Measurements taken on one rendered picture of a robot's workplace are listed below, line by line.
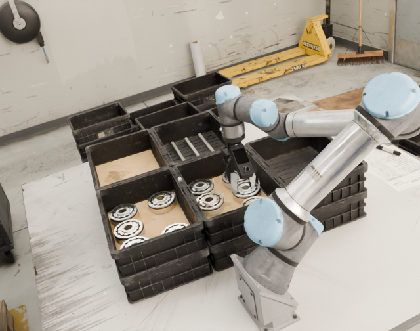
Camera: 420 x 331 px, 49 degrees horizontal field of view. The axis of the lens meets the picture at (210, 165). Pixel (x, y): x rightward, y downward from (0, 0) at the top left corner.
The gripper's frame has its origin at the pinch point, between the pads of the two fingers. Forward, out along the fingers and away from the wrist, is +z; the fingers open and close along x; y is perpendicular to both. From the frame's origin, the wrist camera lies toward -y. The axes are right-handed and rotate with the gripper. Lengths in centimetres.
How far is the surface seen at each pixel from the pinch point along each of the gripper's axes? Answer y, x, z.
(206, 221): -8.2, 16.4, 1.2
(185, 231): -8.7, 23.6, 1.8
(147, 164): 56, 24, 11
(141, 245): -8.7, 37.6, 1.4
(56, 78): 343, 64, 44
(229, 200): 11.8, 2.4, 10.9
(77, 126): 202, 53, 43
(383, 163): 19, -69, 24
